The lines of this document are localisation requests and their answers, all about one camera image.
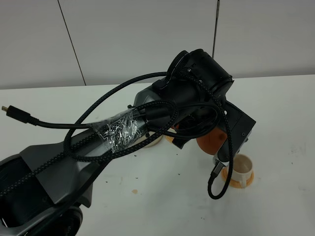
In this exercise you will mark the brown clay teapot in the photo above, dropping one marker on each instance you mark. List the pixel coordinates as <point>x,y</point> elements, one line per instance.
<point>209,143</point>

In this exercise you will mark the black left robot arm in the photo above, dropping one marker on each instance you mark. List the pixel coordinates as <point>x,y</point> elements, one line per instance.
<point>43,187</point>

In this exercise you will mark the white teacup on right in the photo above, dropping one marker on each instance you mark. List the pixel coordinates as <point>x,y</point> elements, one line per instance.
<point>242,164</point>

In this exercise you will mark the orange saucer near teapot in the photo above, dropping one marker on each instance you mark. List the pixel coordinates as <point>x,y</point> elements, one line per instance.
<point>170,139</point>

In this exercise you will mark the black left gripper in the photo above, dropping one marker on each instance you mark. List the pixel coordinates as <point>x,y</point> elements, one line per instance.
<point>196,125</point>

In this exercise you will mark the orange saucer on right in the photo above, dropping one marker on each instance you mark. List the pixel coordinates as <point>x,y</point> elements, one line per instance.
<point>241,180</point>

